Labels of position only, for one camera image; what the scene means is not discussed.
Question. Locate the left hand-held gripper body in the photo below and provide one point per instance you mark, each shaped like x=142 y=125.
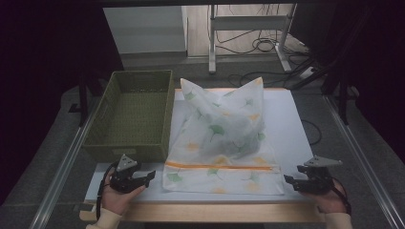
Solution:
x=125 y=183

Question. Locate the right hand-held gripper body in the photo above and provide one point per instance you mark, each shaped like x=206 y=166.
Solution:
x=318 y=181

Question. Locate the green woven basket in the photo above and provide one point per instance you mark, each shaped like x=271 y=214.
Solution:
x=133 y=124

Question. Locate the white leaf-print laundry bag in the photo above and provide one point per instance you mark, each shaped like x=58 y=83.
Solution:
x=223 y=178

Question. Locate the person's left hand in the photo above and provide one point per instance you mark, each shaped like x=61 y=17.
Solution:
x=117 y=202

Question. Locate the person's right hand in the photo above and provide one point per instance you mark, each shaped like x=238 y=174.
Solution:
x=332 y=200

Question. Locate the white table mat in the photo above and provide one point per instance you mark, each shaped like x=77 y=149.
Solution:
x=286 y=127

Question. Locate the black tape piece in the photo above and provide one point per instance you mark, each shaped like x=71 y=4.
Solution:
x=84 y=207

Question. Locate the black stand leg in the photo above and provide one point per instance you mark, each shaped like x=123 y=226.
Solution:
x=83 y=101
x=343 y=100

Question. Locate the white power strip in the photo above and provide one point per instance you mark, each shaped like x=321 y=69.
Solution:
x=307 y=73

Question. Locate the dark curtain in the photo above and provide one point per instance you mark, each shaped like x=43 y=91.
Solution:
x=47 y=63
x=375 y=63

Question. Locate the white cabinet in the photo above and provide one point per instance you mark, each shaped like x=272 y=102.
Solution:
x=146 y=30

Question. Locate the aluminium rail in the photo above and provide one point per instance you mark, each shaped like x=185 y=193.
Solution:
x=63 y=173
x=359 y=152

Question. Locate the white metal stand frame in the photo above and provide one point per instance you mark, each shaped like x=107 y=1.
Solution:
x=248 y=23

